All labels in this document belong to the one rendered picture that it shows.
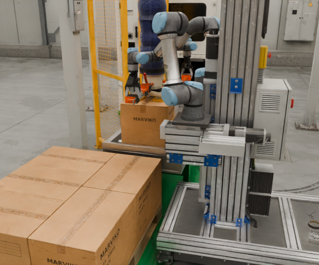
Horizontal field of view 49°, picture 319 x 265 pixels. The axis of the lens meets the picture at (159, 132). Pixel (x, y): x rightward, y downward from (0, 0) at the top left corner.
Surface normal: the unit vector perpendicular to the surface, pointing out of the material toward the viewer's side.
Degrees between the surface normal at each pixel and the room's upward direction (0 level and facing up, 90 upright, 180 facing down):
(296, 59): 90
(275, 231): 0
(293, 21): 90
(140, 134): 90
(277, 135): 90
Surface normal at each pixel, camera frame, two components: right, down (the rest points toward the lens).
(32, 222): 0.00, -0.94
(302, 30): -0.22, 0.33
